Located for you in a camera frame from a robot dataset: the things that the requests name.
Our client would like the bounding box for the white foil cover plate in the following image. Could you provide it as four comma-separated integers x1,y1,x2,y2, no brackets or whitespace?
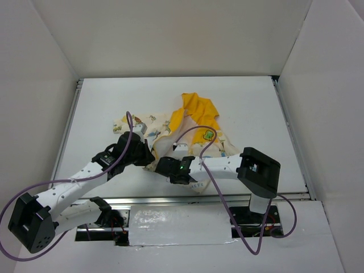
129,204,233,246

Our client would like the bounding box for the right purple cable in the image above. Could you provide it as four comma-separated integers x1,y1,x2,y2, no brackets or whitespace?
172,125,299,255

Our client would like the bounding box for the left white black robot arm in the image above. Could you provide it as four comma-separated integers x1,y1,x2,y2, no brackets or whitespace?
8,131,155,254

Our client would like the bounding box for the aluminium side rail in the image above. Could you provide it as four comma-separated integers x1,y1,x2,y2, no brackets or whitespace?
55,78,84,167
270,75,317,201

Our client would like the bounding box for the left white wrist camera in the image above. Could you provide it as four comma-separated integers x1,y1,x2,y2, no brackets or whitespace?
133,123,147,138

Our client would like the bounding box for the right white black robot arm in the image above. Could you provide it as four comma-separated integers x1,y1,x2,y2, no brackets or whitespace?
155,147,281,222

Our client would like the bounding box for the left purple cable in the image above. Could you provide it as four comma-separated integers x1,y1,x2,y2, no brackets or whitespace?
0,110,134,261

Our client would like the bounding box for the left aluminium side rail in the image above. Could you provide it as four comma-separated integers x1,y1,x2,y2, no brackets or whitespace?
55,78,84,167

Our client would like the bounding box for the aluminium front rail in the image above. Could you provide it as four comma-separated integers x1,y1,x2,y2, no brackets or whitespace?
76,193,274,211

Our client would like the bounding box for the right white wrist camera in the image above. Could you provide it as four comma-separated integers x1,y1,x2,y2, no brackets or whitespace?
172,143,189,158

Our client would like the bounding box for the purple cable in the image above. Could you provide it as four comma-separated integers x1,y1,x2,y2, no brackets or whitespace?
0,110,134,261
172,125,299,255

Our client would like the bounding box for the yellow cream printed kids jacket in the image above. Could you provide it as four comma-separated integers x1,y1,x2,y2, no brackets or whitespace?
113,92,242,195

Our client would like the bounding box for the right aluminium side rail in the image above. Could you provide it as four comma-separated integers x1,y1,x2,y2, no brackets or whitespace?
270,75,317,201

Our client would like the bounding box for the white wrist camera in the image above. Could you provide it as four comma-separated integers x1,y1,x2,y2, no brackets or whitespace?
172,143,189,158
133,123,147,138

